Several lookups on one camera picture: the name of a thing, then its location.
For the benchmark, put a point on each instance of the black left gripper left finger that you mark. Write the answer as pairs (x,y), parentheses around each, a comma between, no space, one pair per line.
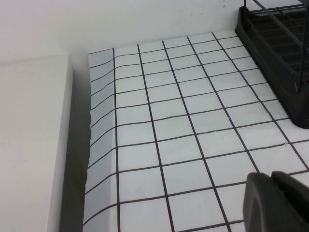
(260,205)

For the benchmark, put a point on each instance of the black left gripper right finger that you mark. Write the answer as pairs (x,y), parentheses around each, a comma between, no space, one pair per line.
(297,193)

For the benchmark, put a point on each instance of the white grid-pattern table mat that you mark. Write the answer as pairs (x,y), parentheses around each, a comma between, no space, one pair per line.
(169,120)

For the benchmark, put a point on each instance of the black plastic drain tray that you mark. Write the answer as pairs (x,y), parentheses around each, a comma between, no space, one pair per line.
(265,48)

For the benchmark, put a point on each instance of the white box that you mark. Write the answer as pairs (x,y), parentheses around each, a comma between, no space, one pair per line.
(31,145)

